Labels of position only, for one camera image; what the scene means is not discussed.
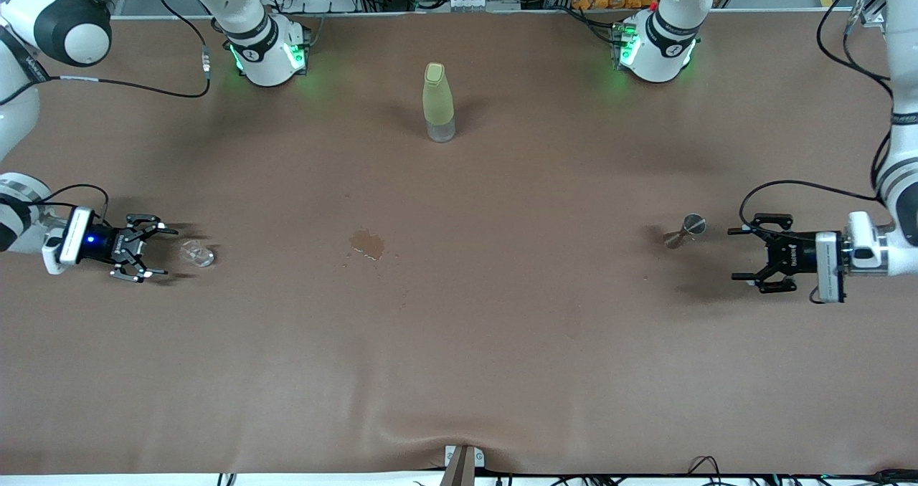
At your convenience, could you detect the aluminium frame post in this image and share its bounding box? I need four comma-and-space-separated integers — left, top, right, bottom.
443, 444, 486, 486
846, 0, 887, 28

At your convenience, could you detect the brown table mat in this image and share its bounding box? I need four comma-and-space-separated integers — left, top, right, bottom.
0, 9, 918, 477

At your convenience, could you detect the spilled liquid puddle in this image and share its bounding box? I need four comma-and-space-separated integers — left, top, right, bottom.
349, 229, 387, 262

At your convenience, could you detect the long white socket strip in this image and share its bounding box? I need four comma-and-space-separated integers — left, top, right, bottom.
418, 0, 522, 12

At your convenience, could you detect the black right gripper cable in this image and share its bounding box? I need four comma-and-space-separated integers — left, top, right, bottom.
0, 0, 212, 225

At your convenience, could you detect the clear glass flask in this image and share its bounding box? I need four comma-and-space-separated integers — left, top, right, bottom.
179, 239, 216, 269

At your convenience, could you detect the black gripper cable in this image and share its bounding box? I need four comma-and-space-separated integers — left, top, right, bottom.
739, 0, 897, 304
0, 0, 212, 225

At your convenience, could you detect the green sleeved glass bottle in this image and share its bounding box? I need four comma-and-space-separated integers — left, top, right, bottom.
422, 62, 458, 144

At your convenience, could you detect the steel double-cone jigger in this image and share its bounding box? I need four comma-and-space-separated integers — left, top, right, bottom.
663, 214, 707, 250

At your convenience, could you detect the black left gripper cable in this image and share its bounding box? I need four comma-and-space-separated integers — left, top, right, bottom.
739, 0, 897, 304

